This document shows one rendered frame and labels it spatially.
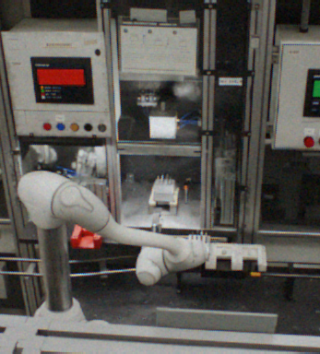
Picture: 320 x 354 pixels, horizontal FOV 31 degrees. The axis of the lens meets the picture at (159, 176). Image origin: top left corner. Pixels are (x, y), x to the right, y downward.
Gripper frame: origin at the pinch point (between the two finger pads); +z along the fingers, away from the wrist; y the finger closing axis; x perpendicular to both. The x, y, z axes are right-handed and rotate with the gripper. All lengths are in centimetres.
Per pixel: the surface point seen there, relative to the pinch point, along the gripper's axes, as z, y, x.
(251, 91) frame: 7, 59, -38
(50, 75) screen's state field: 4, 66, 43
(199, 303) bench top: -17.7, -32.3, -19.9
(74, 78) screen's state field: 4, 64, 33
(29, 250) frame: 8, -27, 65
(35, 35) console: 7, 82, 48
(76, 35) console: 6, 82, 32
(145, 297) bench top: -15.5, -32.3, 4.9
